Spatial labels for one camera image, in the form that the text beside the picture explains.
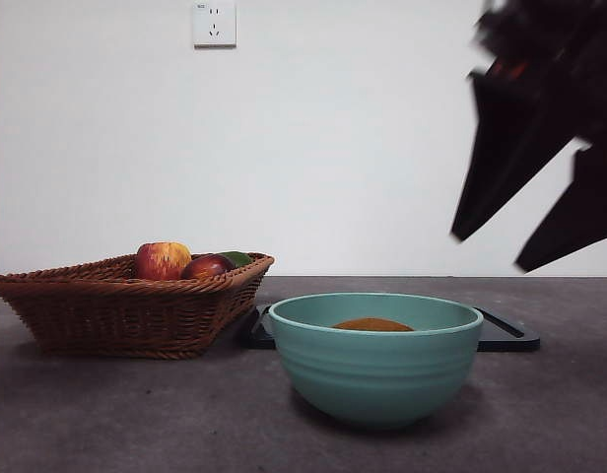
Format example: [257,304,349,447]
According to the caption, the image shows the yellow-brown oval fruit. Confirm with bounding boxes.
[331,317,416,333]

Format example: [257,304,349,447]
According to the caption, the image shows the teal ceramic bowl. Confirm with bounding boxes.
[267,292,485,430]

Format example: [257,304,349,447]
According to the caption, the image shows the dark green rectangular tray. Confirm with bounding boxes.
[241,303,541,354]

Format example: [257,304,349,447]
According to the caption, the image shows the green fruit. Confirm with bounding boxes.
[219,250,254,270]

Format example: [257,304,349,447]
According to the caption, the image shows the dark red round fruit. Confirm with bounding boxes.
[180,253,236,280]

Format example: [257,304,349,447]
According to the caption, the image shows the red yellow streaked apple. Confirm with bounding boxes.
[134,240,193,281]

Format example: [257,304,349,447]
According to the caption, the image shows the brown wicker basket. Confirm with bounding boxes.
[0,251,275,360]

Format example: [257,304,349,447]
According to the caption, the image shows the white wall socket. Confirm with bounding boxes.
[193,0,237,49]

